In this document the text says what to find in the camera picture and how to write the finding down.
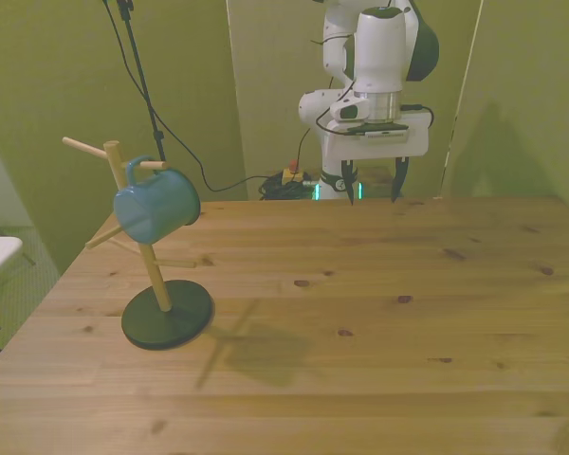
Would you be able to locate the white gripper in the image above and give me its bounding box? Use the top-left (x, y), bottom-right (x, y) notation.
top-left (322, 111), bottom-right (431, 208)

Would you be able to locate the blue enamel mug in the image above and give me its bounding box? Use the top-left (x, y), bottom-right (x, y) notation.
top-left (112, 155), bottom-right (203, 246)

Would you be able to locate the wooden mug tree black base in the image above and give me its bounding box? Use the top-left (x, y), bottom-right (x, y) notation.
top-left (61, 136), bottom-right (216, 352)

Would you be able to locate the yellow emergency stop box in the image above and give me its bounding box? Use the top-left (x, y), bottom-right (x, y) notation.
top-left (282, 160), bottom-right (305, 187)

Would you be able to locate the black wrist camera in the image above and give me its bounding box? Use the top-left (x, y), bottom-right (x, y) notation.
top-left (344, 120), bottom-right (412, 142)

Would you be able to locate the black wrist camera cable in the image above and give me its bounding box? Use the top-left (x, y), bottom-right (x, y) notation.
top-left (314, 80), bottom-right (361, 137)

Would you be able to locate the black coiled cable bundle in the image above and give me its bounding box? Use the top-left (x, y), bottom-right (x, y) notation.
top-left (257, 174), bottom-right (320, 202)

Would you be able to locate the black stand cable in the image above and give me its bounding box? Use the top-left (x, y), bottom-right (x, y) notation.
top-left (101, 0), bottom-right (286, 193)

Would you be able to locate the black camera stand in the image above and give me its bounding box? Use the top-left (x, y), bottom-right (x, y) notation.
top-left (115, 0), bottom-right (168, 163)

